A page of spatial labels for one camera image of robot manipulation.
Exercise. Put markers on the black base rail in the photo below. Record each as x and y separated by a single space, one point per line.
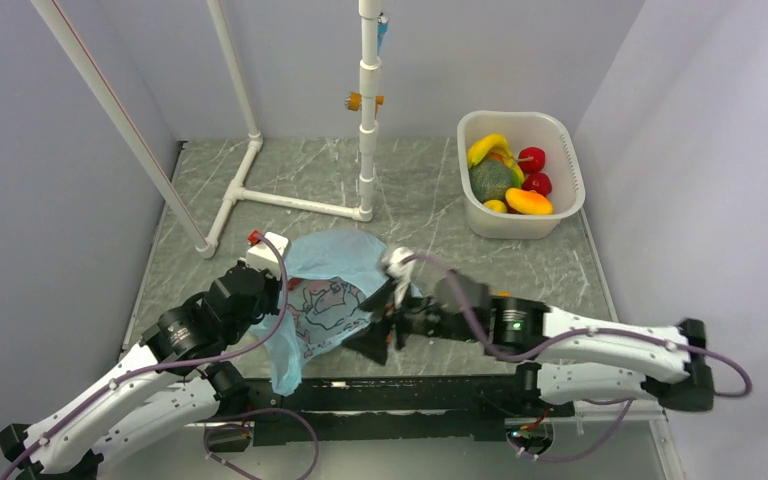
482 407

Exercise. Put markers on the red fake apple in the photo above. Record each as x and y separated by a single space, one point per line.
531 160
538 182

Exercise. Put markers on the yellow fake lemon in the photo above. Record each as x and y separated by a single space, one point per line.
497 206

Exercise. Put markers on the orange fake mango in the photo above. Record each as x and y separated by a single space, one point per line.
528 202

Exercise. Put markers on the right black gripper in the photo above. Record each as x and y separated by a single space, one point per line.
371 340

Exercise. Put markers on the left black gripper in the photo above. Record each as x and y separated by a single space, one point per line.
276 286

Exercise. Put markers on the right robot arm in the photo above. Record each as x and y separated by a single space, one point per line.
560 357

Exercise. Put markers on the white PVC pipe frame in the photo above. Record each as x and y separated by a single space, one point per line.
366 101

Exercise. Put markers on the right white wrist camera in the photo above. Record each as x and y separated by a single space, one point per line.
397 265

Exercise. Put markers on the red fake apple lower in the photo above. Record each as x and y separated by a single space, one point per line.
538 182

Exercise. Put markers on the white plastic basket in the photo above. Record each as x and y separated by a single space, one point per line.
523 129

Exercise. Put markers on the yellow green fake fruit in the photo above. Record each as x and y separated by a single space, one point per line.
517 174

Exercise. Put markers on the red fake apple upper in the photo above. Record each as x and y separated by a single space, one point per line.
531 160

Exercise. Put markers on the light blue plastic bag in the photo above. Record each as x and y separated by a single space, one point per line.
332 272

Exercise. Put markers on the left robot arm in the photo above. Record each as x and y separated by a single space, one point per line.
179 372

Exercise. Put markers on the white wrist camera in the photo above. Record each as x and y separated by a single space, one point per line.
397 265
266 251

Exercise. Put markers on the yellow fake banana bunch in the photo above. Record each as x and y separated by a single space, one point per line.
493 143

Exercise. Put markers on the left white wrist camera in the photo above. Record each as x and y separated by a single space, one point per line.
266 251

